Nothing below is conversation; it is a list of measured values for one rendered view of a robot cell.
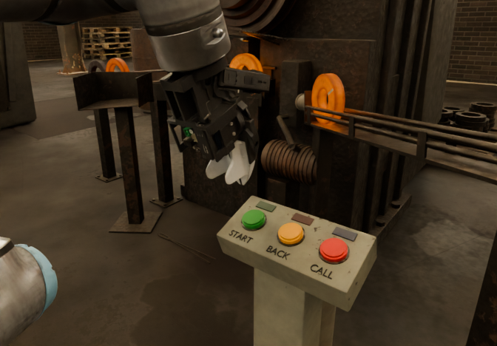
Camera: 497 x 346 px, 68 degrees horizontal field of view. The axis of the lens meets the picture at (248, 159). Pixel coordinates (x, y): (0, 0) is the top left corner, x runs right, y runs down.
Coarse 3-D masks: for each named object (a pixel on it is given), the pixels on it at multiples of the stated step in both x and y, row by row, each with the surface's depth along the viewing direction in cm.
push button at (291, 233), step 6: (282, 228) 59; (288, 228) 59; (294, 228) 59; (300, 228) 59; (282, 234) 58; (288, 234) 58; (294, 234) 58; (300, 234) 58; (282, 240) 58; (288, 240) 57; (294, 240) 57
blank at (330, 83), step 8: (320, 80) 112; (328, 80) 108; (336, 80) 107; (320, 88) 113; (328, 88) 108; (336, 88) 105; (312, 96) 119; (320, 96) 115; (328, 96) 109; (336, 96) 105; (344, 96) 106; (312, 104) 119; (320, 104) 116; (328, 104) 109; (336, 104) 106; (344, 104) 106; (320, 112) 114; (320, 120) 115
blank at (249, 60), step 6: (240, 54) 146; (246, 54) 144; (234, 60) 148; (240, 60) 146; (246, 60) 145; (252, 60) 143; (258, 60) 145; (234, 66) 149; (240, 66) 148; (246, 66) 146; (252, 66) 144; (258, 66) 143
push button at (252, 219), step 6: (252, 210) 64; (258, 210) 64; (246, 216) 63; (252, 216) 63; (258, 216) 63; (264, 216) 63; (246, 222) 62; (252, 222) 62; (258, 222) 62; (252, 228) 62
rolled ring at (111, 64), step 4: (112, 60) 200; (116, 60) 198; (120, 60) 199; (108, 64) 204; (112, 64) 202; (116, 64) 199; (120, 64) 197; (124, 64) 198; (108, 68) 205; (112, 68) 206; (120, 68) 198; (124, 68) 197; (128, 68) 199
